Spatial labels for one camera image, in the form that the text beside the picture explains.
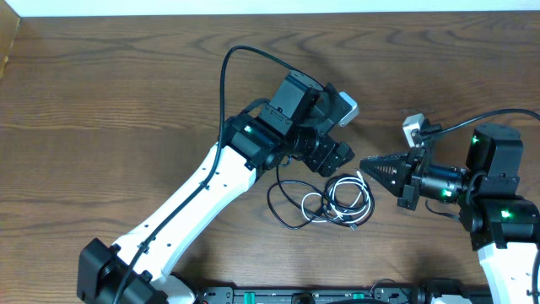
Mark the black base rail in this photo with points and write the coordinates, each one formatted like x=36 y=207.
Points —
x=384 y=291

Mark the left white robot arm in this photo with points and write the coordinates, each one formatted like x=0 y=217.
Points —
x=137 y=267

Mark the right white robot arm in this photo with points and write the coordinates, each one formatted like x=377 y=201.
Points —
x=503 y=226

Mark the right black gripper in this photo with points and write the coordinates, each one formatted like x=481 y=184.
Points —
x=406 y=183

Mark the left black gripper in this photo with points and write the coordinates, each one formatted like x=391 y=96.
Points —
x=334 y=156

